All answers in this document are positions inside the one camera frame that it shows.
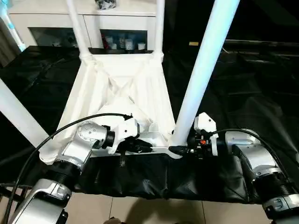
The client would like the black mat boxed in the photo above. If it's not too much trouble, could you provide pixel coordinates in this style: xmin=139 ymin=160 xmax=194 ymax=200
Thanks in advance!
xmin=0 ymin=45 xmax=299 ymax=205

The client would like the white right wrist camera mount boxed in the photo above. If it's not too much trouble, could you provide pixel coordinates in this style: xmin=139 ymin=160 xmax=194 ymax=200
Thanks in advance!
xmin=193 ymin=112 xmax=220 ymax=157

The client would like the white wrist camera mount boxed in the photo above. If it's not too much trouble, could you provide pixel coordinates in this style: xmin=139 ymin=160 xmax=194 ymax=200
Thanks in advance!
xmin=193 ymin=112 xmax=220 ymax=157
xmin=108 ymin=115 xmax=141 ymax=155

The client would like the grey curtain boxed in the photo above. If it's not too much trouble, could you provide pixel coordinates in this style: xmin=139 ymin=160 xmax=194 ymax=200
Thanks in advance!
xmin=0 ymin=20 xmax=21 ymax=68

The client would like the black television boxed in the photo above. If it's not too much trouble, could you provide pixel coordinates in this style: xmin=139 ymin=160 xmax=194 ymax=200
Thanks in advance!
xmin=222 ymin=0 xmax=299 ymax=54

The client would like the white cabinet with glass doors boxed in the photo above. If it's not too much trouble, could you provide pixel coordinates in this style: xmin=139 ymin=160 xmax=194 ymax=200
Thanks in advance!
xmin=7 ymin=0 xmax=164 ymax=50

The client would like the black left wrist camera cable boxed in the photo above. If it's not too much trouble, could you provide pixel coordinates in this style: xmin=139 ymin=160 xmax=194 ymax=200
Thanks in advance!
xmin=4 ymin=112 xmax=134 ymax=224

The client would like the blue white package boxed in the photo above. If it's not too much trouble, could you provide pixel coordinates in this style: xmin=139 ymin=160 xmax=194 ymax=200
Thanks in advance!
xmin=0 ymin=6 xmax=27 ymax=52

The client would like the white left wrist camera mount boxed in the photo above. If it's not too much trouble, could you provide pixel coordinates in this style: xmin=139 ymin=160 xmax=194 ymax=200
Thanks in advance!
xmin=108 ymin=115 xmax=141 ymax=155

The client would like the black box with beige label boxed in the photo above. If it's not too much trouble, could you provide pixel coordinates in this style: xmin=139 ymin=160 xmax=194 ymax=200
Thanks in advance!
xmin=163 ymin=0 xmax=225 ymax=57

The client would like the white plastic table leg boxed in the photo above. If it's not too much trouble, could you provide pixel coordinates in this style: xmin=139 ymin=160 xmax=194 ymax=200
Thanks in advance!
xmin=0 ymin=78 xmax=57 ymax=164
xmin=152 ymin=0 xmax=166 ymax=62
xmin=169 ymin=0 xmax=242 ymax=154
xmin=65 ymin=0 xmax=92 ymax=63

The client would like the white plastic table top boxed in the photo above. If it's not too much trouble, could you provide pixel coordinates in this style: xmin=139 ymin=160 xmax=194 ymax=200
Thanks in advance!
xmin=38 ymin=50 xmax=185 ymax=166

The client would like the clear bag on cabinet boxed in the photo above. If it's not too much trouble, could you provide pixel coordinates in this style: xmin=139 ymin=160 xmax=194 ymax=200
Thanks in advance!
xmin=94 ymin=0 xmax=119 ymax=11

